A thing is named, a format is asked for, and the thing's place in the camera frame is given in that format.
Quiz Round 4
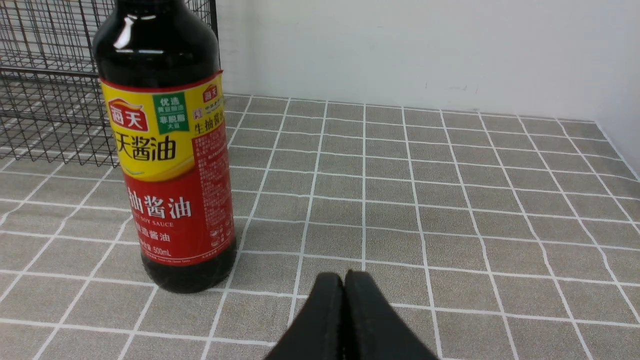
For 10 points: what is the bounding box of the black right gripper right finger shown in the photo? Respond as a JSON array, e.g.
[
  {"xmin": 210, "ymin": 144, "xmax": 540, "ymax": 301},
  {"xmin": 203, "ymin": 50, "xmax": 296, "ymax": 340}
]
[{"xmin": 343, "ymin": 269, "xmax": 437, "ymax": 360}]

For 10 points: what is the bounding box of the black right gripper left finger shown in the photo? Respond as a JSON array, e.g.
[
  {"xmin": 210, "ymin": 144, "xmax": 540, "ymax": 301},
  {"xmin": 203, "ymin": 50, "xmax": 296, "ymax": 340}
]
[{"xmin": 265, "ymin": 272, "xmax": 345, "ymax": 360}]

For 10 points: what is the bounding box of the red label soy sauce bottle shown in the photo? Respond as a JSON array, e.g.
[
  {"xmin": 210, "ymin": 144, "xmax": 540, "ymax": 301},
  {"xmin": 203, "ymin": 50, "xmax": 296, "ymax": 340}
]
[{"xmin": 93, "ymin": 0, "xmax": 237, "ymax": 294}]

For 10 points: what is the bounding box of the black wire mesh rack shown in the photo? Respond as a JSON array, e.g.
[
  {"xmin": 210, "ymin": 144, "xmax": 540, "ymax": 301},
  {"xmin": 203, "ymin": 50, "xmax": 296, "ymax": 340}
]
[{"xmin": 0, "ymin": 0, "xmax": 219, "ymax": 168}]

